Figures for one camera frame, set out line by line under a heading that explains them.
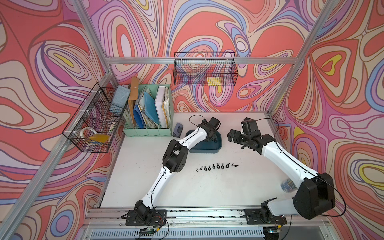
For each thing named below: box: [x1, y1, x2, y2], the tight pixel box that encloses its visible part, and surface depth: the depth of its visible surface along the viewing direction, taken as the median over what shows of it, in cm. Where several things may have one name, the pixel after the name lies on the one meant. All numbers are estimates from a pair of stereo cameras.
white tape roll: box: [80, 127, 98, 138], surface depth 72 cm
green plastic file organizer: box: [123, 84, 173, 137], surface depth 98 cm
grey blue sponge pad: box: [109, 85, 131, 115], surface depth 82 cm
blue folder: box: [144, 92, 159, 125], surface depth 95 cm
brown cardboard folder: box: [128, 76, 139, 129], surface depth 90 cm
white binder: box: [154, 85, 171, 129], surface depth 97 cm
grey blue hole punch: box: [172, 122, 184, 138], surface depth 109 cm
